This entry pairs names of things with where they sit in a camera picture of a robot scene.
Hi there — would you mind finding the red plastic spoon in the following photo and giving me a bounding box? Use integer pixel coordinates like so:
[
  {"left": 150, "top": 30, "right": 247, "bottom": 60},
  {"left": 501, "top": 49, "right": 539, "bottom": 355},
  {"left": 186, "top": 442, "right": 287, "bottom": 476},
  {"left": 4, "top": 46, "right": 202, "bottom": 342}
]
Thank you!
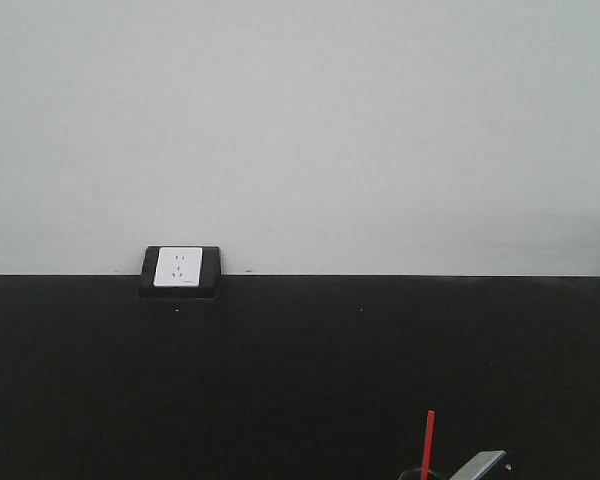
[{"left": 421, "top": 410, "right": 435, "bottom": 471}]

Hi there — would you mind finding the clear glass beaker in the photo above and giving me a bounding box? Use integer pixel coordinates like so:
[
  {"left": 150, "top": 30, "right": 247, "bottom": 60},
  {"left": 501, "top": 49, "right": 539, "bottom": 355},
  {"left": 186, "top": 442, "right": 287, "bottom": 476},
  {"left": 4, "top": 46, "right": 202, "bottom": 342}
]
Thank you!
[{"left": 398, "top": 467, "right": 446, "bottom": 480}]

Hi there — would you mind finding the black socket box white outlet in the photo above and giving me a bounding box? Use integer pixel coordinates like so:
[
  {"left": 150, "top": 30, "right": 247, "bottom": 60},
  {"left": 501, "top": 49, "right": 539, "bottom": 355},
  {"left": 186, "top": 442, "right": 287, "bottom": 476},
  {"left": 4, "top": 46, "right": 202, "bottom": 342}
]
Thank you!
[{"left": 138, "top": 246, "right": 222, "bottom": 301}]

